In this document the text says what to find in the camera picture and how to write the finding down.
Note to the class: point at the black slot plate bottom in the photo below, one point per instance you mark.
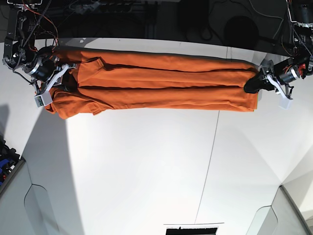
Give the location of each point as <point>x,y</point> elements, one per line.
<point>192,229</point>

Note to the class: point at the grey panel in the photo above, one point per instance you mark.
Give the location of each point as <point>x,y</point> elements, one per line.
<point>282,217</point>
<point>25,208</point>

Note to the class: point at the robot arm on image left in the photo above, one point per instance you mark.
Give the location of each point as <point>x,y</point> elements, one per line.
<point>30,45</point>

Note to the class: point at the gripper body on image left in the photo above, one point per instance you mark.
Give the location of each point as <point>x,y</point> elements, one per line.
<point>46,72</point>

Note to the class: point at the orange t-shirt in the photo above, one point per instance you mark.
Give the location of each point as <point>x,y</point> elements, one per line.
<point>117,80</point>

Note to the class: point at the grey panel bottom right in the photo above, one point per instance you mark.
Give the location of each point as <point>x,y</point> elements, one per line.
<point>282,217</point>

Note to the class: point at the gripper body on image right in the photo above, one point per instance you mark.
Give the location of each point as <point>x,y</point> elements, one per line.
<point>277,77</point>

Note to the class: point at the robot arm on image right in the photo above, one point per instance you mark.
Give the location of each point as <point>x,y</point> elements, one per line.
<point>300,20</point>

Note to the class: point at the blue black items bin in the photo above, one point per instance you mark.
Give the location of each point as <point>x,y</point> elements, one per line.
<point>8,160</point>

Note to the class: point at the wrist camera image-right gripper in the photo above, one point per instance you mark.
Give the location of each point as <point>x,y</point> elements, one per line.
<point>285,103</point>

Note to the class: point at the round black stool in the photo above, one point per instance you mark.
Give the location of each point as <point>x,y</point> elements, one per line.
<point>241,32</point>

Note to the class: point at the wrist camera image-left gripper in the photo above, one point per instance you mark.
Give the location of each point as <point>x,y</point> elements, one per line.
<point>43,99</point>

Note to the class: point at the grey panel bottom left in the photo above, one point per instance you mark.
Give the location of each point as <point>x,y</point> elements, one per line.
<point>25,208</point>

